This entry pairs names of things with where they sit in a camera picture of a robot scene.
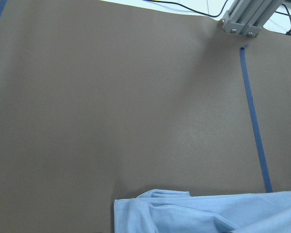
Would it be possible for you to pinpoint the light blue polo shirt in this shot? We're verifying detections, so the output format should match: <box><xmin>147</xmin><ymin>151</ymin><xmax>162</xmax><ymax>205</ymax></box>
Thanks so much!
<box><xmin>113</xmin><ymin>189</ymin><xmax>291</xmax><ymax>233</ymax></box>

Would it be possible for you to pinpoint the aluminium frame post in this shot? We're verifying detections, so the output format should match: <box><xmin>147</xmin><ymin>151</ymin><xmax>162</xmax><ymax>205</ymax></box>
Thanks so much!
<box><xmin>220</xmin><ymin>0</ymin><xmax>283</xmax><ymax>37</ymax></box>

